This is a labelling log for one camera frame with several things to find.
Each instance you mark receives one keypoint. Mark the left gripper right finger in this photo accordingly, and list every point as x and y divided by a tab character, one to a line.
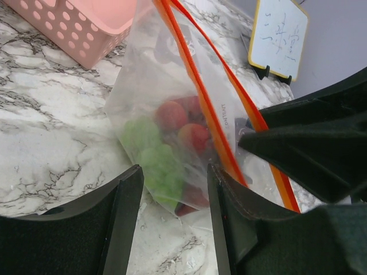
252	235

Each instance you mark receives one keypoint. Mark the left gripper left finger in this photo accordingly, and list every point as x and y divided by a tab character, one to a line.
90	235

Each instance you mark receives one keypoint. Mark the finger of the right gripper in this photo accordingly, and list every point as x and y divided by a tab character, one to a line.
328	159
342	99

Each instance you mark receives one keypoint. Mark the clear zip top bag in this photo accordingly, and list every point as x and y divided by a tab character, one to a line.
169	56

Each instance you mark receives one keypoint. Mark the green fake grapes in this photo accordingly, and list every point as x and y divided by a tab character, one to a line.
163	171

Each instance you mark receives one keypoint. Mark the red fake fruit bunch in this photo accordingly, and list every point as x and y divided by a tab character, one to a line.
184	128

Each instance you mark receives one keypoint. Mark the pink plastic basket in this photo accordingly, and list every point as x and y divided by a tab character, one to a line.
85	30

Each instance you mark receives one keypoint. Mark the small whiteboard yellow frame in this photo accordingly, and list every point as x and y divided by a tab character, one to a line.
277	39

